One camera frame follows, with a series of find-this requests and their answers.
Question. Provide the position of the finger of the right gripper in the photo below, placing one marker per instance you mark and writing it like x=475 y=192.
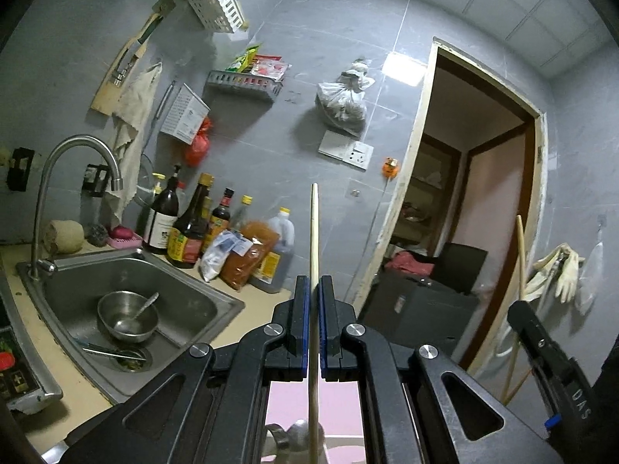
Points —
x=557 y=375

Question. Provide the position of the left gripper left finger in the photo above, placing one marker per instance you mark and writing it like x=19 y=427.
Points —
x=208 y=406

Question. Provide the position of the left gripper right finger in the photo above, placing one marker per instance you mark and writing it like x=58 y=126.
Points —
x=417 y=405

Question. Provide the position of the steel ladle in caddy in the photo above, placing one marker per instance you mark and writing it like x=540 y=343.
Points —
x=287 y=446

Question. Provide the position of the dark grey cabinet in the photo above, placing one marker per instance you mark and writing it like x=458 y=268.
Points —
x=412 y=312

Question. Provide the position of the clear hanging plastic bag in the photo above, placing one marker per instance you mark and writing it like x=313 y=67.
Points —
x=591 y=277

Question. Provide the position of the spoon in steel bowl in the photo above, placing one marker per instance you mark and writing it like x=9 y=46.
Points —
x=129 y=324

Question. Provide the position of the white rubber gloves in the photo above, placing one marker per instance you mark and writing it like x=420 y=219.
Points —
x=560 y=267

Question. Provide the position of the steel bowl in sink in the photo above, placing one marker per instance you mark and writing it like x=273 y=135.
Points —
x=122 y=303

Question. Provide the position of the orange spice powder bag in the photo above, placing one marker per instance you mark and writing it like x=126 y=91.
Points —
x=257 y=240

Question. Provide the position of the red cloth on cabinet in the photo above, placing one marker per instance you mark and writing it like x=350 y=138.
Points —
x=405 y=262

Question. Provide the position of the large dark oil jug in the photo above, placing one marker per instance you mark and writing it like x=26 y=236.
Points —
x=271 y=273

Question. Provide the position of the white seasoning packet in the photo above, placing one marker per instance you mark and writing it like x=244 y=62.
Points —
x=224 y=244

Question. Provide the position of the large dark sauce bottle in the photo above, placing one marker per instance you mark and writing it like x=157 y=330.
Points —
x=188 y=231

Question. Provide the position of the thick brown chopstick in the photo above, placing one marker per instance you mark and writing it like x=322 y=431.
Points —
x=514 y=308

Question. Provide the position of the stainless steel sink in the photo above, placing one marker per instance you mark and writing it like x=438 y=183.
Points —
x=66 y=297

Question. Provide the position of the pink soap dish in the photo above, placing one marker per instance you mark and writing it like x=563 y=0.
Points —
x=121 y=237

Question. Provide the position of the yellow cap clear bottle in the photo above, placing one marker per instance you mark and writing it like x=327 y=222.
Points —
x=241 y=214

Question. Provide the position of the small red cap bottle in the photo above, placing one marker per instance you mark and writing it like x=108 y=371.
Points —
x=219 y=219

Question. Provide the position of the dark bottle white label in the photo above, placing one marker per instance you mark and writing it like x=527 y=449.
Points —
x=162 y=215

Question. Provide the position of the curved steel faucet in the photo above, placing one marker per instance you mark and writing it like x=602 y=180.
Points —
x=71 y=142

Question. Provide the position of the round loofah scrubber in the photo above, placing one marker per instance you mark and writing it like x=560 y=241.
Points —
x=63 y=237

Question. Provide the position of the red plastic bag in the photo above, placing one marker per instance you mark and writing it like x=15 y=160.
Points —
x=199 y=148

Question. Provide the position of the beige hanging dish cloth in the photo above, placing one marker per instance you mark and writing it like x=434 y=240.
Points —
x=130 y=120

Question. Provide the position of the hanging plastic bag of garlic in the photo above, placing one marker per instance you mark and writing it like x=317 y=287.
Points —
x=342 y=102

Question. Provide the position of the wooden cutting board hanging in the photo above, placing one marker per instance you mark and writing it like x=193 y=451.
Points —
x=112 y=86

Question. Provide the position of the orange wall hook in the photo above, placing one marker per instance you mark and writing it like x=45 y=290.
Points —
x=390 y=168

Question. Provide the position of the white wall socket panel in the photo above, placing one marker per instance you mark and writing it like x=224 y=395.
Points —
x=346 y=149

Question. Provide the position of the wooden door frame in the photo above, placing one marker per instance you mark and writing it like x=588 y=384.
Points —
x=531 y=198

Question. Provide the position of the white wall calendar box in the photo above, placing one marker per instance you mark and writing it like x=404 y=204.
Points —
x=185 y=116

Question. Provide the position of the black wall outlet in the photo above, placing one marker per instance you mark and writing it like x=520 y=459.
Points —
x=19 y=169

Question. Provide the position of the grey wall shelf rack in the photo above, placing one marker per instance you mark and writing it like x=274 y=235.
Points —
x=244 y=84

